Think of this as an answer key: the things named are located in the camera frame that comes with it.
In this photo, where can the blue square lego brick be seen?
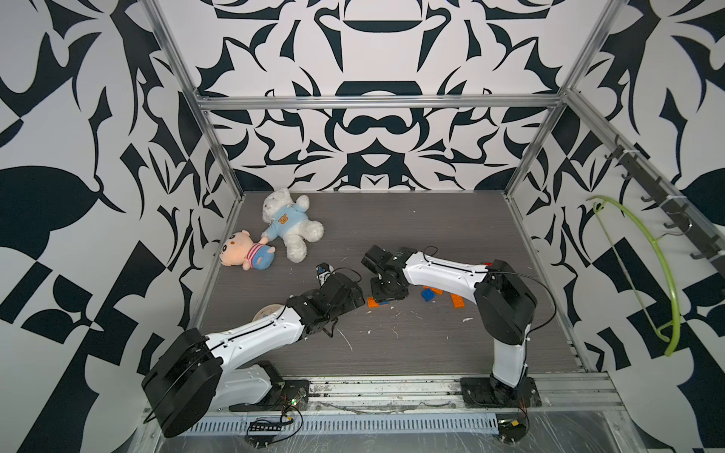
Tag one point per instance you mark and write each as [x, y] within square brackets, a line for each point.
[428, 294]

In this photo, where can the white teddy bear blue shirt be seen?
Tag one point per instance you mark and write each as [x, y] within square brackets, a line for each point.
[288, 219]

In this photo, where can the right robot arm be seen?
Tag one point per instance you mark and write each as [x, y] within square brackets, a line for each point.
[505, 303]

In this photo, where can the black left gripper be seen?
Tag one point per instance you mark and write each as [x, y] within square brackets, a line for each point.
[353, 302]

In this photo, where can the pink doll plush toy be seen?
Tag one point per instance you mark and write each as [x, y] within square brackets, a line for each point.
[241, 250]

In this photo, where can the green hoop hanger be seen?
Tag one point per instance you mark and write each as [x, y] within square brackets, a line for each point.
[640, 270]

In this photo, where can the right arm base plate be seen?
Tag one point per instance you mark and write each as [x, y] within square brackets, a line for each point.
[488, 392]

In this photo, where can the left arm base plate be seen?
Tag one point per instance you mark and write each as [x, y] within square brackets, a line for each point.
[283, 392]

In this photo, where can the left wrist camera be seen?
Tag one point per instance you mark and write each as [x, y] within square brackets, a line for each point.
[323, 271]

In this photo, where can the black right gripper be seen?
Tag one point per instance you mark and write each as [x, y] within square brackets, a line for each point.
[377, 295]

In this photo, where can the aluminium frame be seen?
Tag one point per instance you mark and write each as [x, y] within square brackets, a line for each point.
[472, 131]

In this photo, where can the cream round toy clock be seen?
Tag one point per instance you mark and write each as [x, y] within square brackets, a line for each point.
[272, 311]

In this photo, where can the black connector box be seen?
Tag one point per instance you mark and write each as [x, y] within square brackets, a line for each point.
[263, 431]
[511, 431]

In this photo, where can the black connector box left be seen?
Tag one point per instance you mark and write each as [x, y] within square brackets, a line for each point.
[263, 431]

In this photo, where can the black hook rack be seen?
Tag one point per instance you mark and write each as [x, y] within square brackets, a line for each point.
[685, 219]

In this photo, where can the white cable duct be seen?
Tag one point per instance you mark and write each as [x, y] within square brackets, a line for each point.
[353, 424]

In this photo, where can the black connector box right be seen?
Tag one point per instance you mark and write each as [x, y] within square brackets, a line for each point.
[511, 431]

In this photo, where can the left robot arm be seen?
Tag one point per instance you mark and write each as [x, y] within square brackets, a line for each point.
[199, 373]

